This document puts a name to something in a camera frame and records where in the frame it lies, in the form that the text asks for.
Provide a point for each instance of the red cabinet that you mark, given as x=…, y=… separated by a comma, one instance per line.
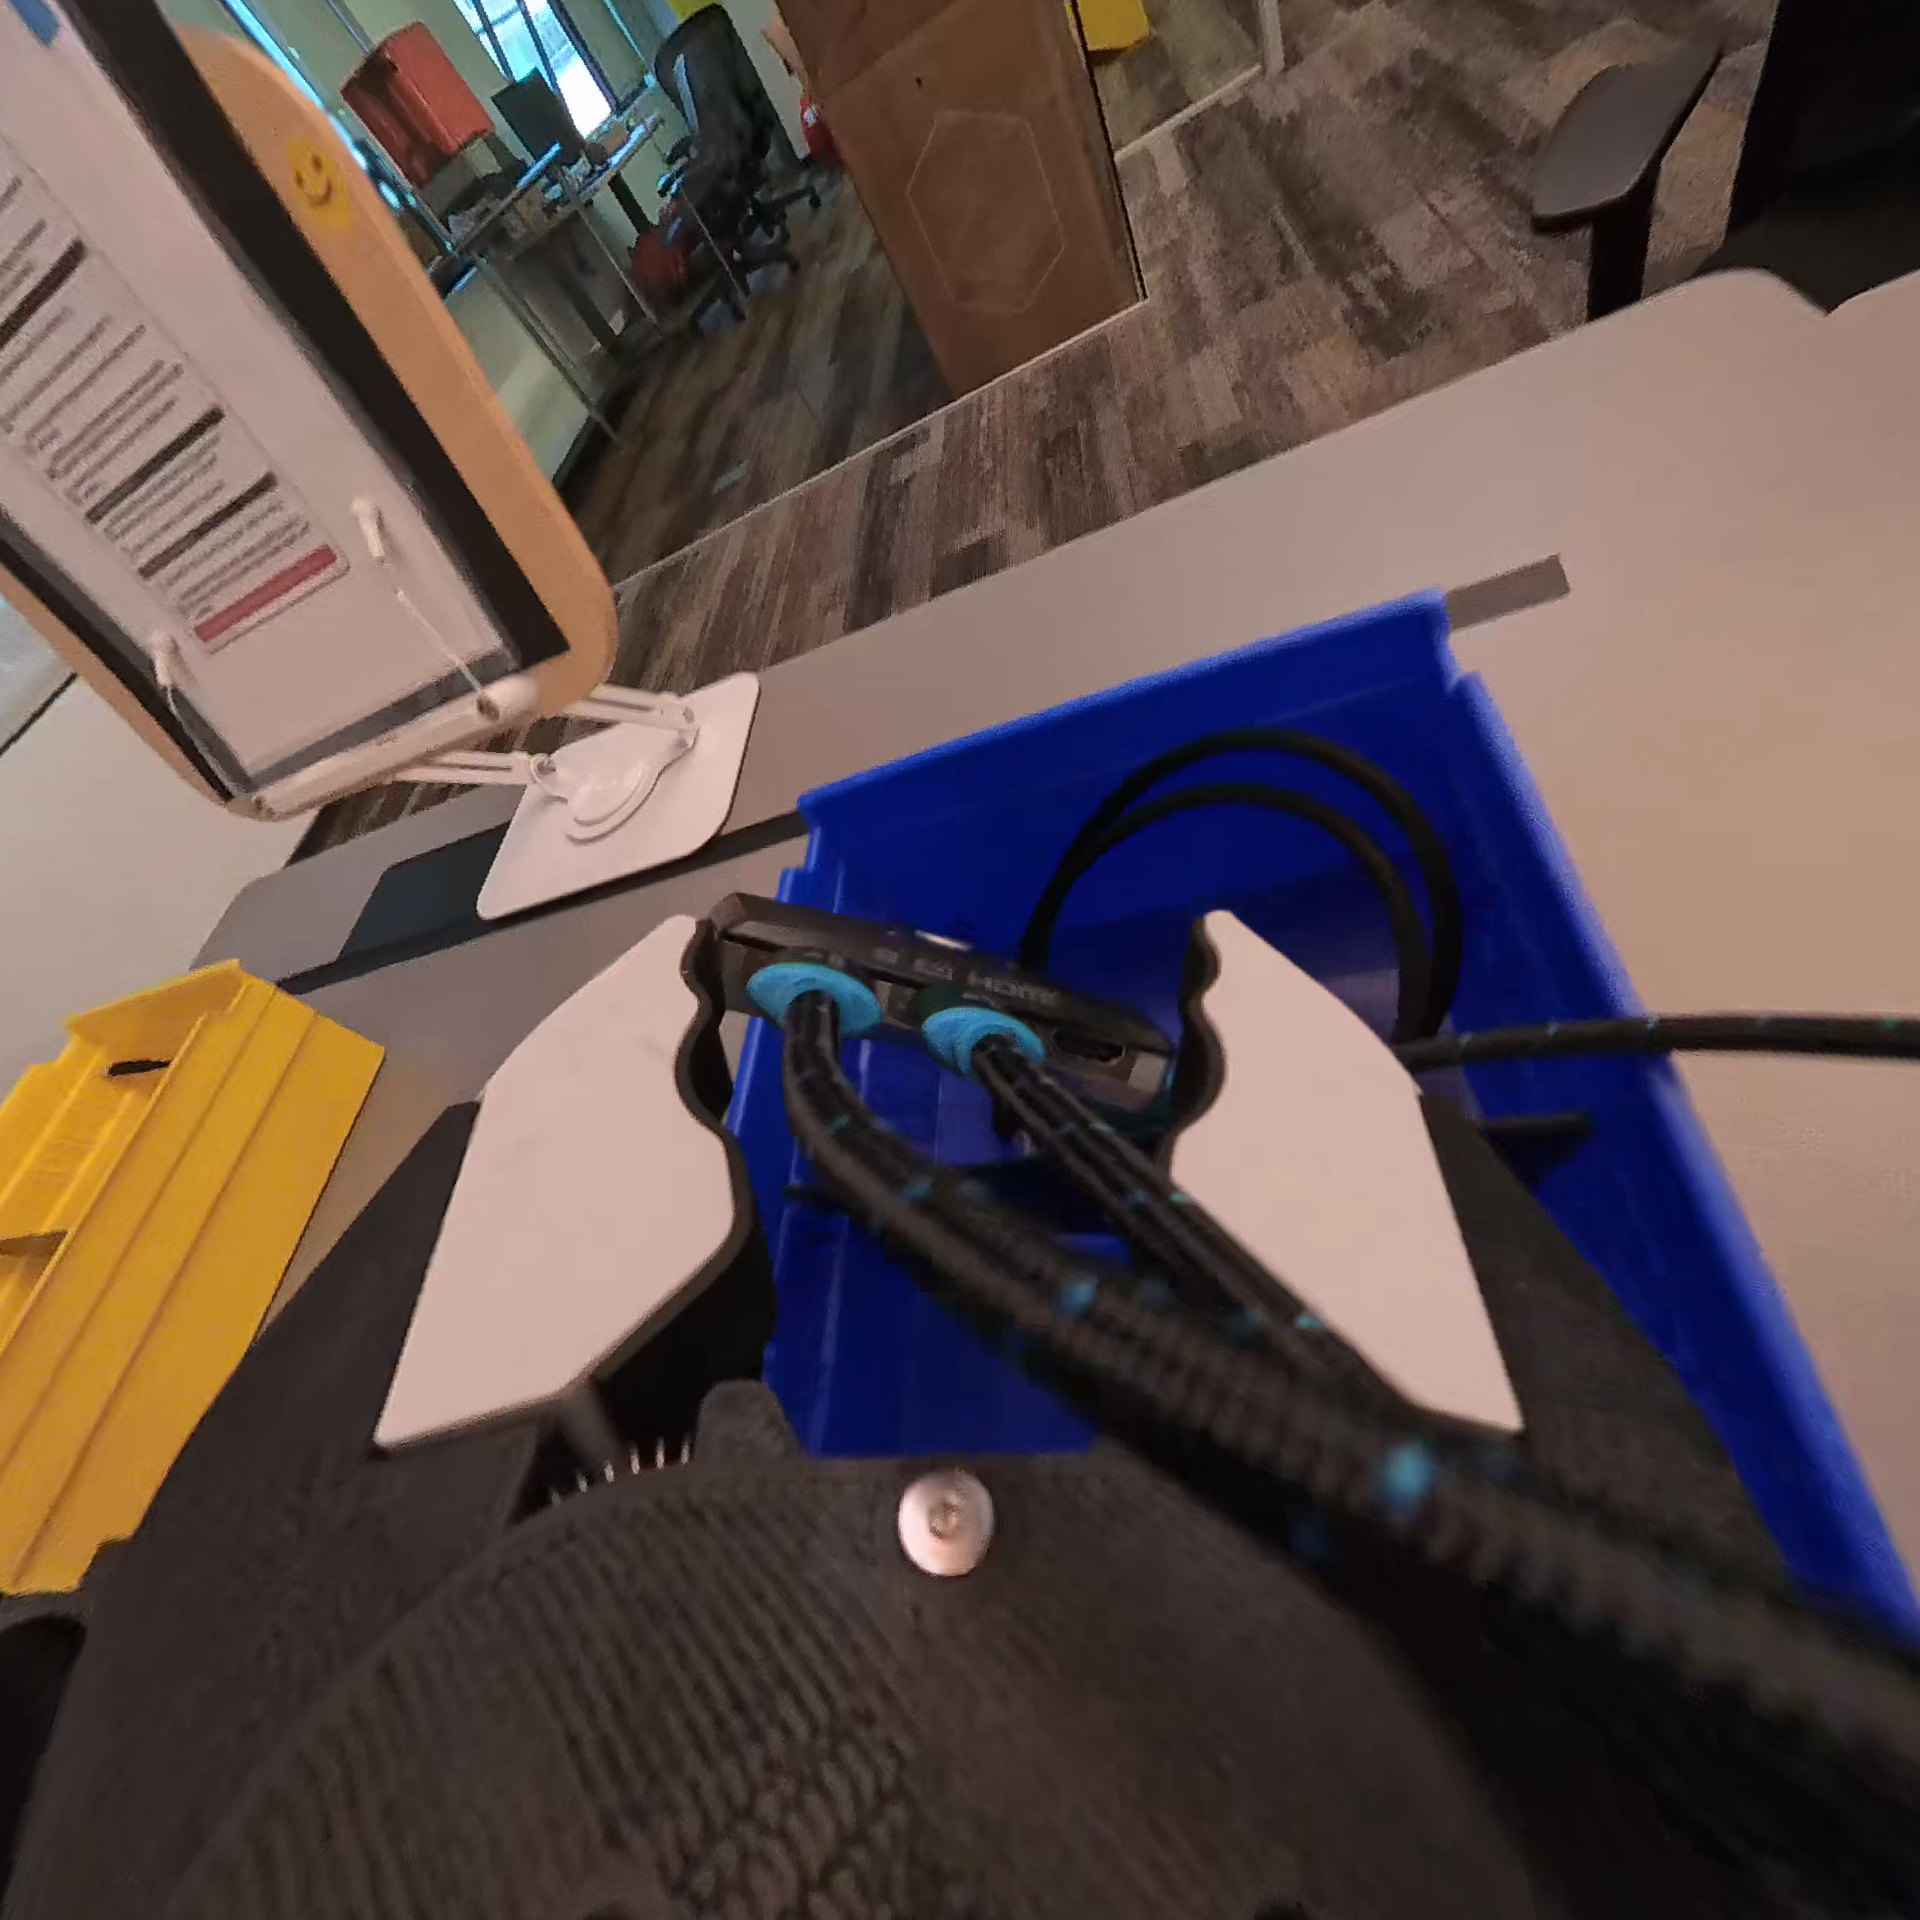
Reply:
x=413, y=98

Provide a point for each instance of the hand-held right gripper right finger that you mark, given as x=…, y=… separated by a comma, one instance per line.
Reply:
x=1318, y=1170

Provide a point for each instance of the yellow plastic bin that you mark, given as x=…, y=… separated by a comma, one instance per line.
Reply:
x=148, y=1199

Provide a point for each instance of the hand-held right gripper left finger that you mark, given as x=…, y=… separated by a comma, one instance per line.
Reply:
x=570, y=1199

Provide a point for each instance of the brown cardboard box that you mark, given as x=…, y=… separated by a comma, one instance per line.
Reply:
x=975, y=182

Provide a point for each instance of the yellow smiley sticker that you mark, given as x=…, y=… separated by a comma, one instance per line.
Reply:
x=312, y=167

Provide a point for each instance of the black chair armrest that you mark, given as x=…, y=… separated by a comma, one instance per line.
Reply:
x=1629, y=128

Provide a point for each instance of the black office chair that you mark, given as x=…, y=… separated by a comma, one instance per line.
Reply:
x=720, y=137

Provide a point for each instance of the white tablet stand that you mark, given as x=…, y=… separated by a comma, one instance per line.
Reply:
x=630, y=811

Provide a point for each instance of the grey tape strip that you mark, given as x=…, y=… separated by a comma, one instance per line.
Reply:
x=1505, y=589

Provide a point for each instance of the blue plastic bin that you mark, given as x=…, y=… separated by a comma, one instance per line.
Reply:
x=1621, y=1276

